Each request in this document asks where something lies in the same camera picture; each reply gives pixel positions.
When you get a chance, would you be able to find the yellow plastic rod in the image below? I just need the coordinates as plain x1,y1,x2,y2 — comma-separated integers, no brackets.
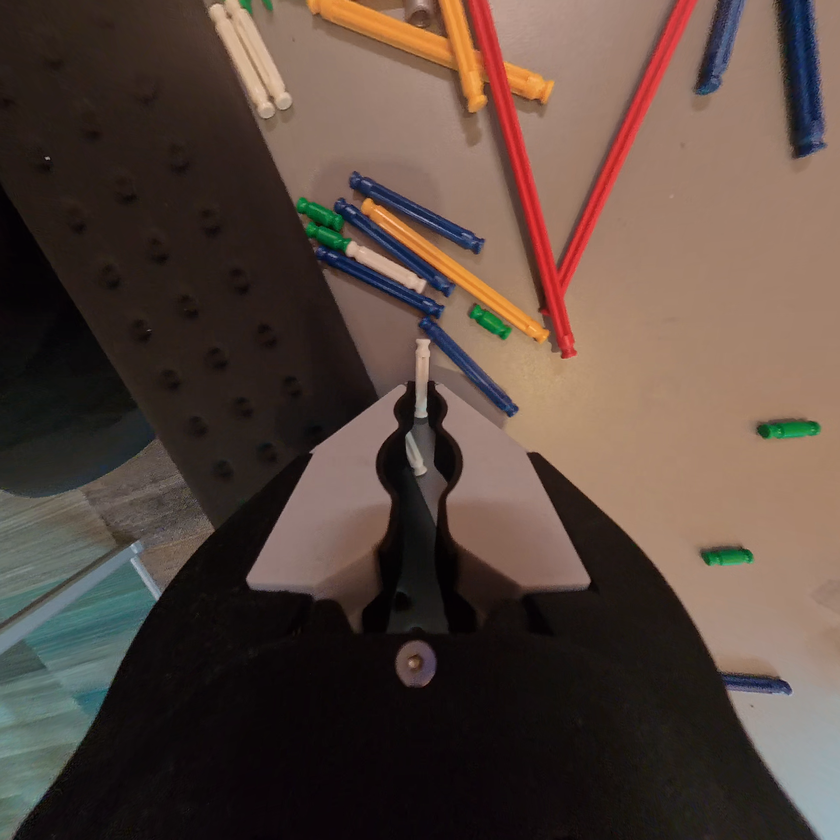
307,0,555,105
361,198,551,344
438,0,488,114

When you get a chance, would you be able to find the black perforated chair panel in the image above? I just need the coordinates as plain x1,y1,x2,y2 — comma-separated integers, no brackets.
0,0,380,529

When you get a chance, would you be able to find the blue plastic rod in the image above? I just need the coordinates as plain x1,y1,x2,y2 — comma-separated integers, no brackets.
777,0,828,160
314,245,446,319
333,198,456,298
721,672,794,697
348,171,487,256
694,0,748,97
419,316,519,418

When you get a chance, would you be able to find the white metal bar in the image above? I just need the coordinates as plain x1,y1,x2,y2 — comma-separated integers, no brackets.
0,540,163,657

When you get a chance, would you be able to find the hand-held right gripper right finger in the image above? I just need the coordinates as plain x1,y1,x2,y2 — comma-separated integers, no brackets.
428,384,592,632

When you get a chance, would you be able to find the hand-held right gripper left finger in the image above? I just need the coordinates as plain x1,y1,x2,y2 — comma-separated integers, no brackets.
246,384,416,632

